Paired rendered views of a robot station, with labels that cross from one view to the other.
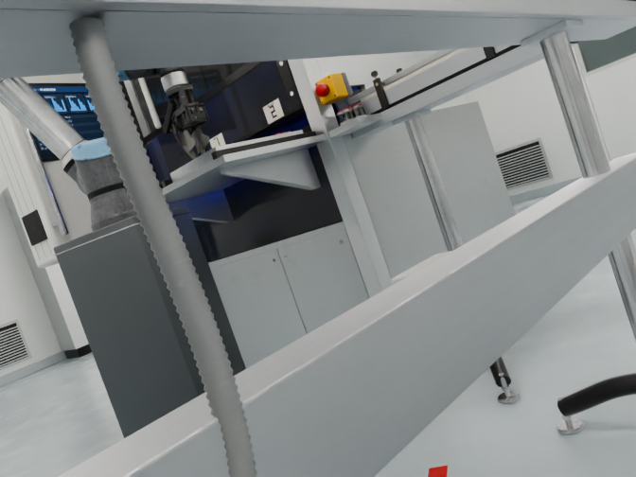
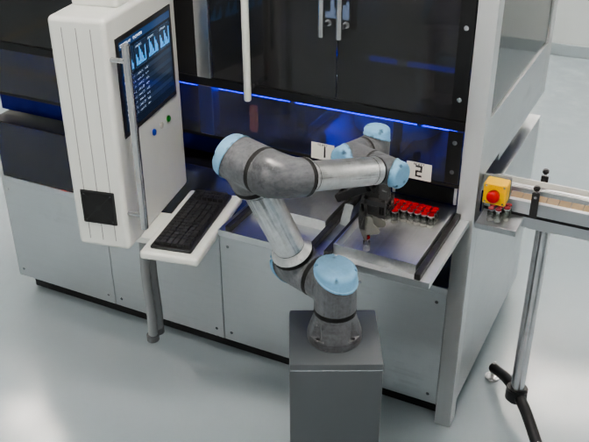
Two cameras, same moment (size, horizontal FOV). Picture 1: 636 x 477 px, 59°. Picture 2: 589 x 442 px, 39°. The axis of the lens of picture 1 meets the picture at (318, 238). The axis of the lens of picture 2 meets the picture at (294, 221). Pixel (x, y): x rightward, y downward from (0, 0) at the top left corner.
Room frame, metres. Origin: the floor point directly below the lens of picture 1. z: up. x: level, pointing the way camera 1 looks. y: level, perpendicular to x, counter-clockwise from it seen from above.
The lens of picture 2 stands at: (-0.27, 1.18, 2.20)
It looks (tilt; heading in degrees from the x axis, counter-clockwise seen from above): 29 degrees down; 341
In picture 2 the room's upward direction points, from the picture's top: straight up
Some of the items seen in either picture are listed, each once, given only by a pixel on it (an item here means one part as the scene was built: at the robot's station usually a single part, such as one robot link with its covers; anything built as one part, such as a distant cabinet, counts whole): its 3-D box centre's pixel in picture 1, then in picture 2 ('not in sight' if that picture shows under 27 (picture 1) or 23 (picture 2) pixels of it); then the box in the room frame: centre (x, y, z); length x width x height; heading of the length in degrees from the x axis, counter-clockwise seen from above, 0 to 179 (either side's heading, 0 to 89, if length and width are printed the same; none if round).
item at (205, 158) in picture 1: (238, 156); (394, 232); (1.73, 0.15, 0.90); 0.34 x 0.26 x 0.04; 134
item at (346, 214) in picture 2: not in sight; (340, 222); (1.83, 0.29, 0.91); 0.14 x 0.03 x 0.06; 133
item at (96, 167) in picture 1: (100, 164); (333, 284); (1.45, 0.46, 0.96); 0.13 x 0.12 x 0.14; 24
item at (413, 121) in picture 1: (450, 233); (528, 317); (1.71, -0.39, 0.46); 0.09 x 0.09 x 0.77; 44
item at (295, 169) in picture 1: (273, 179); not in sight; (1.70, 0.07, 0.79); 0.34 x 0.03 x 0.13; 134
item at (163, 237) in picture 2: not in sight; (193, 218); (2.17, 0.68, 0.82); 0.40 x 0.14 x 0.02; 145
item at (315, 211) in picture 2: not in sight; (310, 195); (2.06, 0.30, 0.90); 0.34 x 0.26 x 0.04; 134
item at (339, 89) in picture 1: (332, 89); (497, 189); (1.72, -0.19, 0.99); 0.08 x 0.07 x 0.07; 134
